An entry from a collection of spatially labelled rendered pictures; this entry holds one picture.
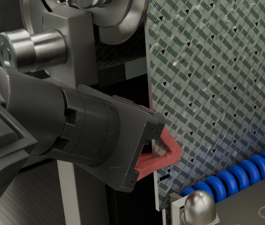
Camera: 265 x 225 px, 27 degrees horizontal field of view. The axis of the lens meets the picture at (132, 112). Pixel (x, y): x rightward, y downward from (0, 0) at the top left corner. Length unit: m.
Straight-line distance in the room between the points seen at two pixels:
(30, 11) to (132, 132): 0.28
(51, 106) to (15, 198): 0.44
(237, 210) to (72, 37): 0.22
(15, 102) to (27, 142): 0.04
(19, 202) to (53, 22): 0.36
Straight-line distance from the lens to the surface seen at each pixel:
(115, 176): 0.44
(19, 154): 0.35
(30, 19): 0.67
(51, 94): 0.41
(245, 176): 0.57
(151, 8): 0.47
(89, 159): 0.45
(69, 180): 0.59
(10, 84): 0.39
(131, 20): 0.48
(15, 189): 0.86
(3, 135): 0.34
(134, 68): 1.11
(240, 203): 0.54
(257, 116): 0.60
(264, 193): 0.56
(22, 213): 0.80
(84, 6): 0.50
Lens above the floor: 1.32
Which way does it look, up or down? 23 degrees down
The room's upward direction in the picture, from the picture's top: 4 degrees counter-clockwise
